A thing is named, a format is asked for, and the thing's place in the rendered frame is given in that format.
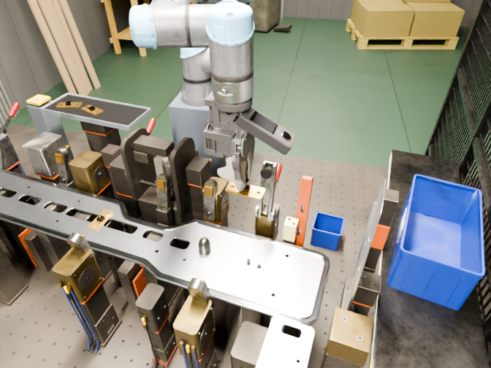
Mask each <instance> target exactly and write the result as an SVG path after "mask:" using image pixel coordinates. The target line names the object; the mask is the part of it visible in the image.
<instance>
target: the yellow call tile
mask: <svg viewBox="0 0 491 368"><path fill-rule="evenodd" d="M49 100H51V97H50V96H43V95H39V94H38V95H36V96H34V97H32V98H30V99H29V100H27V101H26V102H27V104H34V105H37V106H40V105H42V104H44V103H45V102H47V101H49Z"/></svg>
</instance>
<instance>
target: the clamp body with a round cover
mask: <svg viewBox="0 0 491 368"><path fill-rule="evenodd" d="M69 167H70V169H71V172H72V175H73V178H74V179H75V182H76V185H77V188H78V190H81V191H86V192H89V193H94V194H97V195H100V196H105V197H108V198H111V199H114V196H113V192H112V188H111V186H110V184H111V181H110V178H109V176H108V173H107V169H106V167H105V165H104V162H103V159H102V154H101V153H98V152H94V151H90V150H84V151H83V152H82V153H81V154H80V155H78V156H77V157H76V158H74V159H73V160H71V161H70V162H69ZM121 228H122V229H121V231H123V232H126V230H124V228H125V226H124V225H123V224H122V223H121Z"/></svg>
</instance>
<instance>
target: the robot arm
mask: <svg viewBox="0 0 491 368"><path fill-rule="evenodd" d="M192 1H203V2H213V4H190V3H191V2H192ZM253 1H256V0H153V1H152V2H151V4H150V5H147V4H143V5H137V6H133V7H132V8H131V9H130V12H129V27H130V32H131V36H132V39H133V42H134V43H135V45H136V46H138V47H140V48H153V49H154V50H156V49H157V48H180V57H181V62H182V69H183V87H182V91H181V100H182V102H183V103H185V104H187V105H191V106H197V107H200V106H209V110H210V121H209V120H208V122H207V123H208V124H207V123H206V124H205V130H204V131H203V134H204V142H205V153H206V154H210V155H214V156H215V157H219V158H224V156H227V157H226V163H227V165H226V166H225V167H221V168H219V169H218V171H217V173H218V176H220V177H222V178H224V179H226V180H228V181H230V182H233V183H234V184H235V185H236V186H237V189H238V190H239V191H243V189H244V188H245V187H246V184H247V182H248V181H249V180H250V176H251V169H252V163H253V160H254V148H255V138H254V137H256V138H257V139H260V140H261V141H263V142H264V143H265V144H267V145H269V146H270V147H272V148H273V149H275V150H277V151H278V152H279V153H281V154H283V155H286V154H287V153H288V152H289V151H290V150H291V149H292V145H293V144H294V141H295V138H296V136H295V135H294V134H293V133H291V132H290V131H288V130H286V129H285V128H283V127H282V126H280V125H278V124H277V123H275V122H274V121H272V120H271V119H269V118H268V117H266V116H264V115H263V114H262V113H260V112H258V111H257V110H255V109H254V108H252V107H251V106H252V104H253V98H252V97H253V95H254V21H253V11H252V9H251V8H250V7H249V4H250V2H253ZM240 113H241V114H240ZM208 129H209V130H208Z"/></svg>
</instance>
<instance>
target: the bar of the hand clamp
mask: <svg viewBox="0 0 491 368"><path fill-rule="evenodd" d="M277 168H278V163H276V162H272V161H264V163H263V164H262V170H261V172H260V175H261V176H262V178H261V186H260V187H261V188H265V193H264V195H263V197H262V199H260V200H259V211H258V218H261V215H262V210H263V205H264V204H266V205H269V208H268V216H267V220H268V221H270V215H271V212H272V209H273V202H274V195H275V181H276V175H277Z"/></svg>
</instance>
